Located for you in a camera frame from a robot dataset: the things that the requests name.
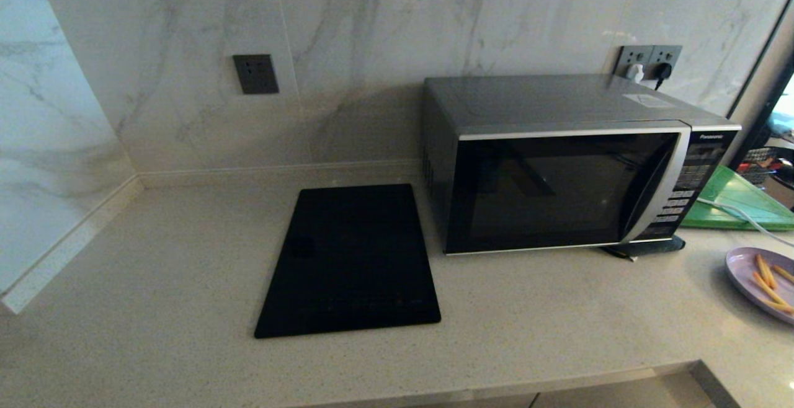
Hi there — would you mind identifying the dark glass microwave door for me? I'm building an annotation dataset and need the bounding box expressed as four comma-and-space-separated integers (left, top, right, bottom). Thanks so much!
444, 124, 692, 255

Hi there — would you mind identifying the purple plate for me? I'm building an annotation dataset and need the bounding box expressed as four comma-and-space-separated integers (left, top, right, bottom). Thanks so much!
725, 247, 794, 326

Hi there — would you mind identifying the silver microwave oven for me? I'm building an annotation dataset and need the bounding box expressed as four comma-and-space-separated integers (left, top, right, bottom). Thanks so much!
422, 74, 742, 256

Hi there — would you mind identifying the black glass induction cooktop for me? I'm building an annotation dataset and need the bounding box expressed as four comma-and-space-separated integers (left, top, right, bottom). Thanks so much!
254, 184, 442, 339

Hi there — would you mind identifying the black rubber pad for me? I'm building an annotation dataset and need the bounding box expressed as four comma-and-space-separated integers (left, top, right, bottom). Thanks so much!
600, 236, 687, 262

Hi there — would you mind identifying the white sticker label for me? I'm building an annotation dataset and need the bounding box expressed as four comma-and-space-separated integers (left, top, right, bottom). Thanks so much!
622, 94, 676, 110

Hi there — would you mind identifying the green cutting board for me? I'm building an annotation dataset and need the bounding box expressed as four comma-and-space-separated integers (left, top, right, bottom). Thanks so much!
681, 165, 794, 231

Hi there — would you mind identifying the dark single wall socket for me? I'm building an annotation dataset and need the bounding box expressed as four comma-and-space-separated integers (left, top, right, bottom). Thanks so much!
233, 54, 280, 95

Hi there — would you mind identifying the grey double wall socket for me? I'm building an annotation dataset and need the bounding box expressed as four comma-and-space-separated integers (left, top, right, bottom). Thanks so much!
614, 45, 683, 82

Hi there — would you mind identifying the white power cable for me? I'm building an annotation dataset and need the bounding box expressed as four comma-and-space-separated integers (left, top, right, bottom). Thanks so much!
698, 197, 794, 249

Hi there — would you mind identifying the wire shopping cart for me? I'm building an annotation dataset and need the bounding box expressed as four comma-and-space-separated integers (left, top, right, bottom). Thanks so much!
741, 146, 794, 190

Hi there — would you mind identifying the black metal frame post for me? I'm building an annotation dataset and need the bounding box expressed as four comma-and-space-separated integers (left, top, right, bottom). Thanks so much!
727, 0, 794, 117

